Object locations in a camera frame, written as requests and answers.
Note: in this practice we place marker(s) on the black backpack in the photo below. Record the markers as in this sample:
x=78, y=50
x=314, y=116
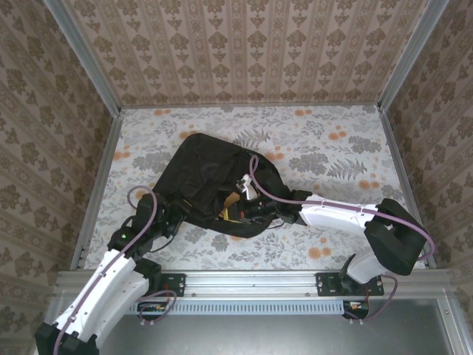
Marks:
x=207, y=174

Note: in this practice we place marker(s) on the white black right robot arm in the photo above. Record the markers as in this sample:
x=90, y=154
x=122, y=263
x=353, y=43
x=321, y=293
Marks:
x=332, y=216

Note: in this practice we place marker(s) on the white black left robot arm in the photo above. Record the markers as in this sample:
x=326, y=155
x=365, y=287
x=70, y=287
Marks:
x=111, y=284

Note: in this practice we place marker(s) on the floral tablecloth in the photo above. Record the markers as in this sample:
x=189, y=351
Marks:
x=314, y=148

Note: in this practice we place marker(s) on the grey metal panel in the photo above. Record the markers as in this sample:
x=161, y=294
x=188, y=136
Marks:
x=258, y=336

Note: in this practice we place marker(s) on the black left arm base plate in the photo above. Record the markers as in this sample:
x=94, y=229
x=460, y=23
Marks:
x=177, y=283

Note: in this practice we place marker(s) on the aluminium front rail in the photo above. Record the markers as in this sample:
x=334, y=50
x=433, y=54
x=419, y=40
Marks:
x=251, y=283

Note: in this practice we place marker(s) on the aluminium side rail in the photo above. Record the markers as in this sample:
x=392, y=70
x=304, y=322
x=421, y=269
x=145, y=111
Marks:
x=399, y=166
x=99, y=185

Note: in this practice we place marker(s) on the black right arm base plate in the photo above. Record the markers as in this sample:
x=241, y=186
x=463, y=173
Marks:
x=327, y=284

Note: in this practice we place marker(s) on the thin aluminium back rail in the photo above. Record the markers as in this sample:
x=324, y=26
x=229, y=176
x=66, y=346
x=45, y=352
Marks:
x=251, y=106

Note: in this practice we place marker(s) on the aluminium corner post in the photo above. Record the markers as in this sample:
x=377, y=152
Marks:
x=411, y=55
x=87, y=59

